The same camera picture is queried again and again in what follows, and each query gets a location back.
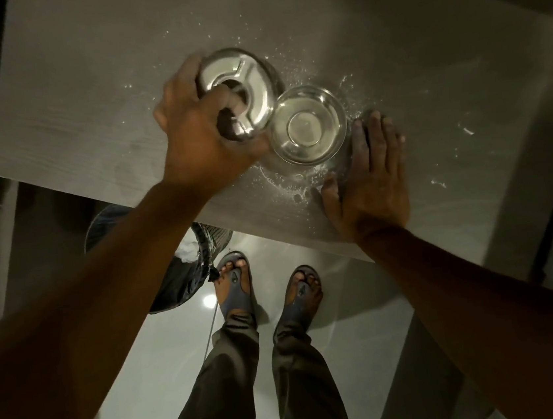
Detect person's right hand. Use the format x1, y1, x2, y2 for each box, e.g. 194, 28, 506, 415
313, 107, 418, 247

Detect person's left hand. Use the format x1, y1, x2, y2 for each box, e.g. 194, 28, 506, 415
147, 45, 275, 203

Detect person's left forearm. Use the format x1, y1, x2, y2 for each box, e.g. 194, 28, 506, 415
0, 174, 234, 419

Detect person's right forearm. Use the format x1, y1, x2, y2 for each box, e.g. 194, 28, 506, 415
358, 208, 553, 419

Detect round steel bowl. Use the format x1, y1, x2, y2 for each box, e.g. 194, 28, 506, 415
263, 80, 354, 171

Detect person's right grey sandal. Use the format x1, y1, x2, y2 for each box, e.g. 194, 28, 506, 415
269, 263, 328, 334

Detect person's grey sandal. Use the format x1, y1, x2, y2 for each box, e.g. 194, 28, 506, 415
269, 263, 328, 334
210, 249, 258, 326

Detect crumpled white paper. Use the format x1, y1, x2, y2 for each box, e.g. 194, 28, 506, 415
174, 234, 204, 265

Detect person's left grey sandal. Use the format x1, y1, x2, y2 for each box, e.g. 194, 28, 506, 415
210, 249, 258, 326

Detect mesh bin with black bag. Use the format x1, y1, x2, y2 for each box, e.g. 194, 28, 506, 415
79, 190, 243, 322

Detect person's grey trousers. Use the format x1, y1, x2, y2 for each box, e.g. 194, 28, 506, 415
142, 301, 355, 419

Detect thin white cord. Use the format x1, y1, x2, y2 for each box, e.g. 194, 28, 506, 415
197, 303, 226, 362

